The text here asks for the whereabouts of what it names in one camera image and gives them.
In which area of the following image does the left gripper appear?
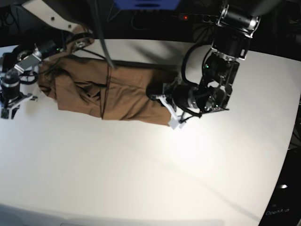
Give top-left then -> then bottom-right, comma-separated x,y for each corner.
146,82 -> 205,118

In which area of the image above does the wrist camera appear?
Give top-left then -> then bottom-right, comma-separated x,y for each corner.
168,118 -> 186,130
0,108 -> 10,119

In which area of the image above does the brown T-shirt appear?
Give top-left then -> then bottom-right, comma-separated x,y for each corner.
38,55 -> 177,126

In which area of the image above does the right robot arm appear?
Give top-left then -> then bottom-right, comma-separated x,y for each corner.
0,0 -> 115,119

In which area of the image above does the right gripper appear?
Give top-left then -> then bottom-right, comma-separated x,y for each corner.
0,79 -> 32,110

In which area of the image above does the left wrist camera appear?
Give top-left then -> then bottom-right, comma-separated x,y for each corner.
168,118 -> 186,130

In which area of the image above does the black power strip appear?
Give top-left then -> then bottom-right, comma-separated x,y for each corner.
178,13 -> 218,24

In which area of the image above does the blue box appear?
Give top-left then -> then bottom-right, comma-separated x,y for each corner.
114,0 -> 181,10

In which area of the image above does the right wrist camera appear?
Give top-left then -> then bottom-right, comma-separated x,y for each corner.
0,108 -> 10,119

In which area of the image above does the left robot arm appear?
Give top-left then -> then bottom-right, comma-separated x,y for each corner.
146,0 -> 280,123

